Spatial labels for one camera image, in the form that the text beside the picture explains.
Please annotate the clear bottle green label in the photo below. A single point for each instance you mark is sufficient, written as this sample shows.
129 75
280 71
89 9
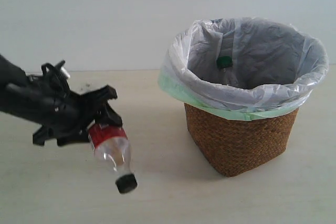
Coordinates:
225 66

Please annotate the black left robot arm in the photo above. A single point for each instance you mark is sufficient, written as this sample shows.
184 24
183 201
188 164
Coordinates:
14 98

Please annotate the woven brown wicker bin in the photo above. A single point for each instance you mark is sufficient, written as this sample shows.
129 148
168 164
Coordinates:
234 147

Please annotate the translucent white bin liner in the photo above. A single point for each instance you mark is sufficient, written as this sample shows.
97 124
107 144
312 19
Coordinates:
276 65

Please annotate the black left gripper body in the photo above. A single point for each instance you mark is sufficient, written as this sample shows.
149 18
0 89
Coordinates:
58 110

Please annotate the clear bottle red label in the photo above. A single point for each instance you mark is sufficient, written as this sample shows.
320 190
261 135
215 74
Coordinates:
110 144

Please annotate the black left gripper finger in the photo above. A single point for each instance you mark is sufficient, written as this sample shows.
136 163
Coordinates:
107 116
101 95

